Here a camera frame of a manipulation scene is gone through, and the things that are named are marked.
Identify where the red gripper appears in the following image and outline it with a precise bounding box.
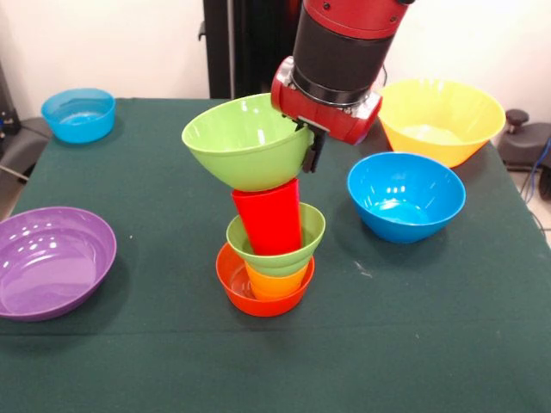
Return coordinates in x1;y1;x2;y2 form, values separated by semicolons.
269;55;384;175

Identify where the large green plastic bowl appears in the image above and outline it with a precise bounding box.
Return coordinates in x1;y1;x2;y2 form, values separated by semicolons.
181;93;315;193

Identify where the red plastic cup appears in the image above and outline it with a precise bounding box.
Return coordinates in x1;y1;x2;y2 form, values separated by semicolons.
231;177;304;256

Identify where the small green ribbed bowl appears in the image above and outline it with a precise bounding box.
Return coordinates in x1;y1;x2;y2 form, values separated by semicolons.
226;201;326;277

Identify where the orange plastic cup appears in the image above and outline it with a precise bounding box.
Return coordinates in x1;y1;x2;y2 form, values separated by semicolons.
244;262;311;301

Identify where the orange plastic bowl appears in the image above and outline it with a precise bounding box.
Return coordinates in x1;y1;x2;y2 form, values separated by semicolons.
214;242;316;318

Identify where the small blue plastic bowl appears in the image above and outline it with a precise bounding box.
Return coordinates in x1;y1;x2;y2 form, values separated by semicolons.
40;88;116;145

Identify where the purple plastic bowl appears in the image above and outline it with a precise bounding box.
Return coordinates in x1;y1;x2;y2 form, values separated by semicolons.
0;206;118;323

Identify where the large blue plastic bowl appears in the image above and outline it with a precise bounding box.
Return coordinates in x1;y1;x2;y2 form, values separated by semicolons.
346;151;467;245

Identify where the yellow plastic bowl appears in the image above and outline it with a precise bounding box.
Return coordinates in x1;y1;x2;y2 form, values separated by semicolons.
376;77;507;169

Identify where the grey base with black knob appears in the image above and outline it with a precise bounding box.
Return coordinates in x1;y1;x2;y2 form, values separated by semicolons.
498;108;551;173

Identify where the dark green tablecloth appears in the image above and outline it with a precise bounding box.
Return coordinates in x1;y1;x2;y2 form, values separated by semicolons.
0;97;551;413

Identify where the grey machine base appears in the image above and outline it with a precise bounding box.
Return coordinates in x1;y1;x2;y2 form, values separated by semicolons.
0;115;55;182

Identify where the black equipment rack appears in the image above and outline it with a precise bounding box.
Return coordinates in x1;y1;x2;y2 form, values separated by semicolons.
0;59;22;145

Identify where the blue cable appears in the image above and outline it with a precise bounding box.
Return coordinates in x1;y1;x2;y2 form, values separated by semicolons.
521;136;551;204

